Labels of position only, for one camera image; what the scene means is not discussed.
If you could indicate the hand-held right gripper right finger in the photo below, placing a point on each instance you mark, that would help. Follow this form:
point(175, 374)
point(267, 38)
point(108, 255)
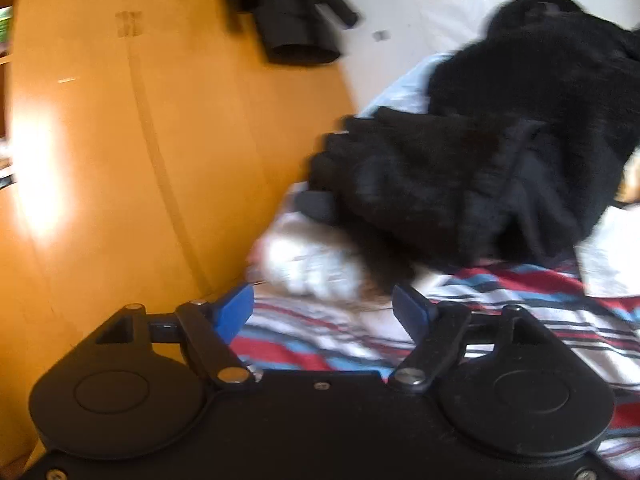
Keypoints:
point(410, 312)

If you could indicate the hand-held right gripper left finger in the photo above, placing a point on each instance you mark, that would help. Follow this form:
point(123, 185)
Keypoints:
point(232, 310)

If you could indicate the striped blanket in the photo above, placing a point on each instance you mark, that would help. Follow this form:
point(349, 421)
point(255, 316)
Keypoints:
point(300, 345)

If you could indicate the pink and white garment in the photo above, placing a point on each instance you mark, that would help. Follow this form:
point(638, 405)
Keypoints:
point(310, 265)

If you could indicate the black fleece jacket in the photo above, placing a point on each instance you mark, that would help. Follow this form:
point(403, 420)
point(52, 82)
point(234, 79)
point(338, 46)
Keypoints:
point(475, 160)

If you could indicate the white cloth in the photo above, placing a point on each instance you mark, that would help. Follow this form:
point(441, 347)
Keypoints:
point(615, 255)

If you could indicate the short black coat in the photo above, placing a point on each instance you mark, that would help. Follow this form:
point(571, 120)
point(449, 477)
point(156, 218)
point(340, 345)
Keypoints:
point(295, 20)

